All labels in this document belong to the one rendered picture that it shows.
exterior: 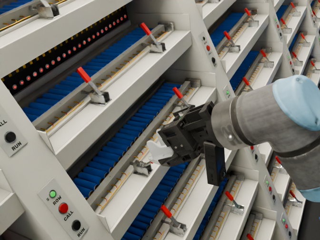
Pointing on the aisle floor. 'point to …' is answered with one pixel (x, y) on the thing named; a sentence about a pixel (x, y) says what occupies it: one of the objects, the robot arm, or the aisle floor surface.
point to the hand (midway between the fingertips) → (156, 157)
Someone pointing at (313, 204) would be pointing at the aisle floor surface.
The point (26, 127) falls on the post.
